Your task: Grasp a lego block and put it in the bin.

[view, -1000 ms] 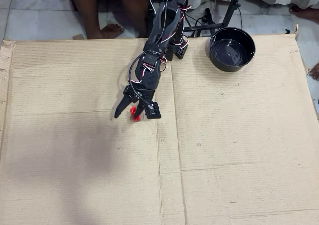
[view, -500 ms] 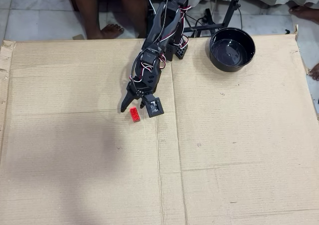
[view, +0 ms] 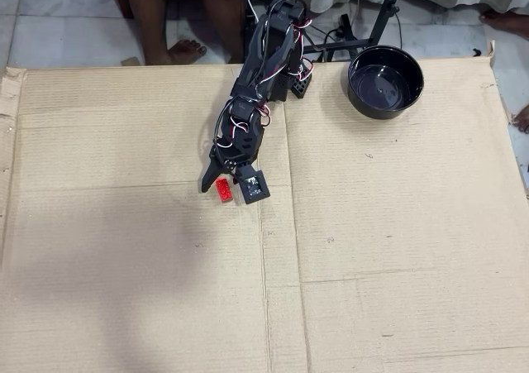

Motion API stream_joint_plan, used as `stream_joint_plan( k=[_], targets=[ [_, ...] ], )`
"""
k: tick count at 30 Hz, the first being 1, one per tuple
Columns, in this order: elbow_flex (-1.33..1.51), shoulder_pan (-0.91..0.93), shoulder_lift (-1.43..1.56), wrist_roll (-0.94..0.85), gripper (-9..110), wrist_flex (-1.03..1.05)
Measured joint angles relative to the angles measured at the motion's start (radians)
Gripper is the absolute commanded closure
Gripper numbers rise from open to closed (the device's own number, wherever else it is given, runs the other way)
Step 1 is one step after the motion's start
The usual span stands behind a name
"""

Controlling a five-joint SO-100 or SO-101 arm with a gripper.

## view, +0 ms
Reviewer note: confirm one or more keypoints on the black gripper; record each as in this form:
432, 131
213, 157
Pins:
226, 160

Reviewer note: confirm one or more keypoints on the red lego block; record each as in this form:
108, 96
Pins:
224, 191

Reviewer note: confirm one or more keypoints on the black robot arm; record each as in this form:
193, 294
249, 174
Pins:
264, 58

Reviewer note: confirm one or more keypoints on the brown corrugated cardboard sheet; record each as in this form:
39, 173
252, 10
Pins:
124, 141

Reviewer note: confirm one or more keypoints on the small wooden piece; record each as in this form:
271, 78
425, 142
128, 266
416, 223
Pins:
130, 61

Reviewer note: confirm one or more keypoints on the black round bowl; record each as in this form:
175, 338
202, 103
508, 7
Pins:
386, 87

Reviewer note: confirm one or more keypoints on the black tripod stand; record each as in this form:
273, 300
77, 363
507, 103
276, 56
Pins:
390, 3

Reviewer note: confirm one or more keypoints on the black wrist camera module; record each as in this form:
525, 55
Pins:
253, 187

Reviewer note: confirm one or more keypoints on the black vertical post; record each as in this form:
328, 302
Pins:
248, 38

